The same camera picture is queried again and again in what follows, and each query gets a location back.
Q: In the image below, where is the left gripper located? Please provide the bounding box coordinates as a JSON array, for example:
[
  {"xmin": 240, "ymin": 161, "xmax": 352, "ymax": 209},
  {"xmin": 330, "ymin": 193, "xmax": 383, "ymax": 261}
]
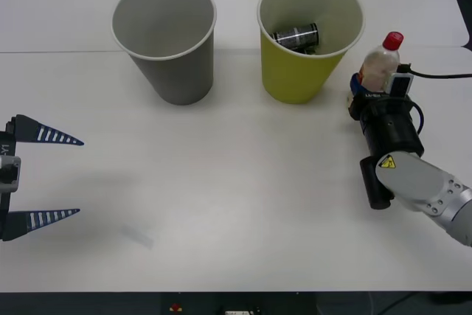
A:
[{"xmin": 0, "ymin": 114, "xmax": 86, "ymax": 243}]

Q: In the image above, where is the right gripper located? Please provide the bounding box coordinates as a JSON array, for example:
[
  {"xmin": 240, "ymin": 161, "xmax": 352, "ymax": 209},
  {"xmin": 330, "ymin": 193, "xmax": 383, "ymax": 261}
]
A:
[{"xmin": 348, "ymin": 71, "xmax": 413, "ymax": 121}]

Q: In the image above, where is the yellow-green plastic bin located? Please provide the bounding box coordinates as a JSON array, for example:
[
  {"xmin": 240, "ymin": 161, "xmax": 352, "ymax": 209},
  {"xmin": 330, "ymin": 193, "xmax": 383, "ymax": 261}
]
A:
[{"xmin": 257, "ymin": 0, "xmax": 366, "ymax": 105}]

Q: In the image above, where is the clear bottle with red cap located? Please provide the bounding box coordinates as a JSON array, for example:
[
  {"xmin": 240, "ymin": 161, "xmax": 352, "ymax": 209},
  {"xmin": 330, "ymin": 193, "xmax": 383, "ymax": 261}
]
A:
[{"xmin": 359, "ymin": 30, "xmax": 405, "ymax": 91}]

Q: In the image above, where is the black drink can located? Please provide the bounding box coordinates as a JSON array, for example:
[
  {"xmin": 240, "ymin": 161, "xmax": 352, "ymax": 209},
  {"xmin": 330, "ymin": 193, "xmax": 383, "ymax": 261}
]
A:
[{"xmin": 271, "ymin": 22, "xmax": 320, "ymax": 49}]

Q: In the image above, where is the grey plastic bin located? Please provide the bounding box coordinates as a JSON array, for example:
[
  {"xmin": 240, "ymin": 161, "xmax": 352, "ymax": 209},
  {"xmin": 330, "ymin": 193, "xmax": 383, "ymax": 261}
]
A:
[{"xmin": 111, "ymin": 0, "xmax": 218, "ymax": 106}]

